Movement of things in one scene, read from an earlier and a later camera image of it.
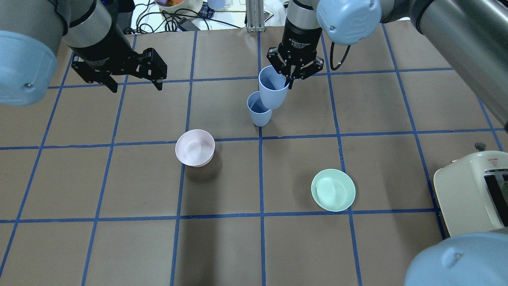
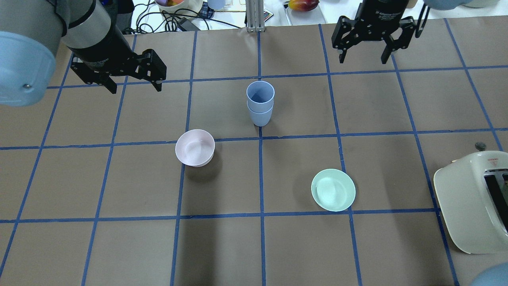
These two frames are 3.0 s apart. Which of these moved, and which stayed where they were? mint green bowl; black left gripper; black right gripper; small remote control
Moved: black right gripper
Stayed: small remote control; black left gripper; mint green bowl
